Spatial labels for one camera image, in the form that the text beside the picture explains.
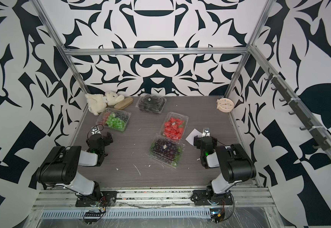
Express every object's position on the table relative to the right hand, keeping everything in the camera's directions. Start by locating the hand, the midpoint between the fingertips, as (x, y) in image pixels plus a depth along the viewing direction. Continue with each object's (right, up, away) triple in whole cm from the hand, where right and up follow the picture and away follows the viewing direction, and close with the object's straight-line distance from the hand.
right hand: (205, 134), depth 95 cm
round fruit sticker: (-27, -5, -12) cm, 30 cm away
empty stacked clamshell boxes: (-38, +21, +18) cm, 47 cm away
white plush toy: (-75, +21, +10) cm, 79 cm away
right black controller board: (-1, -36, -24) cm, 43 cm away
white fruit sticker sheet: (-6, 0, +4) cm, 8 cm away
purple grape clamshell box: (-25, -8, -11) cm, 29 cm away
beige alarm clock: (+20, +20, +17) cm, 33 cm away
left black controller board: (-63, -38, -23) cm, 77 cm away
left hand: (-70, +1, -2) cm, 70 cm away
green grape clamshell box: (-62, +10, +2) cm, 62 cm away
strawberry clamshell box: (-21, +4, +2) cm, 21 cm away
